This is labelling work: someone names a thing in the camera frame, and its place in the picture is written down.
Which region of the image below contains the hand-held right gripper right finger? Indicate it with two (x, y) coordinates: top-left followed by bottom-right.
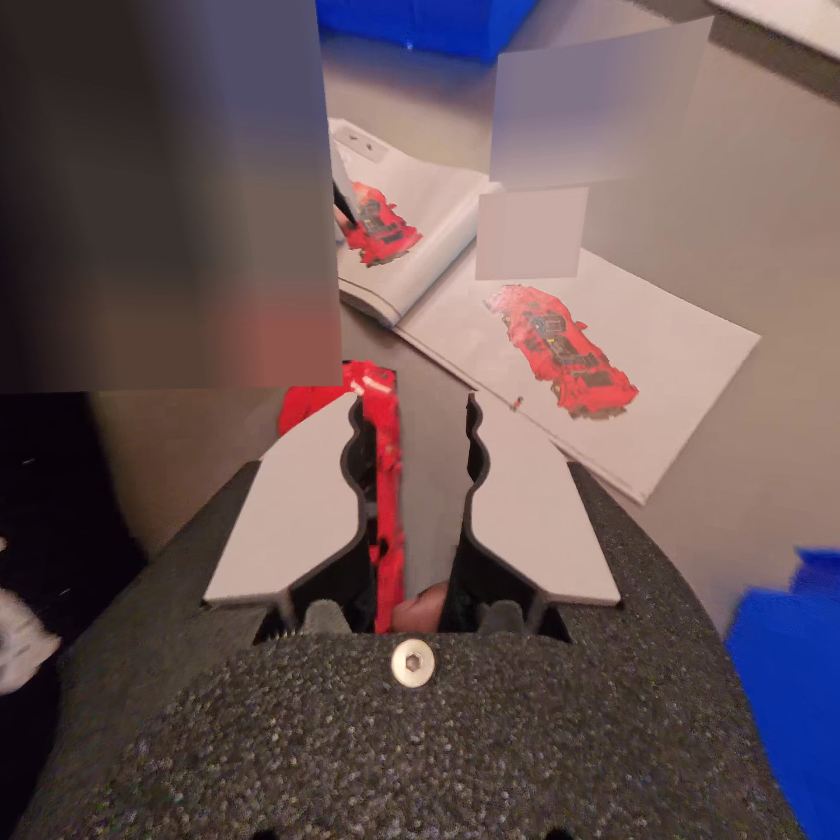
(456, 391), (622, 608)

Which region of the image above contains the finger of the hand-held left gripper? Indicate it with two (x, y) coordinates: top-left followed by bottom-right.
(330, 141), (361, 245)

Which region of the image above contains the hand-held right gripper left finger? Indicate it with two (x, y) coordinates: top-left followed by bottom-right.
(202, 392), (368, 608)

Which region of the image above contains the red lego car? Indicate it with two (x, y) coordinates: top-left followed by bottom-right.
(277, 359), (406, 634)

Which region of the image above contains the lego instruction booklet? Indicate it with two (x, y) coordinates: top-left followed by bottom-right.
(328, 117), (762, 506)

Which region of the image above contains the person's right hand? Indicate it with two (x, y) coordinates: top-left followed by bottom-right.
(391, 581), (450, 635)

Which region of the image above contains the blue plastic bin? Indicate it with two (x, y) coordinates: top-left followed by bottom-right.
(722, 548), (840, 840)
(315, 0), (540, 64)

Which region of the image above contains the white shoe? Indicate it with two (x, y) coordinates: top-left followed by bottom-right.
(0, 537), (61, 697)

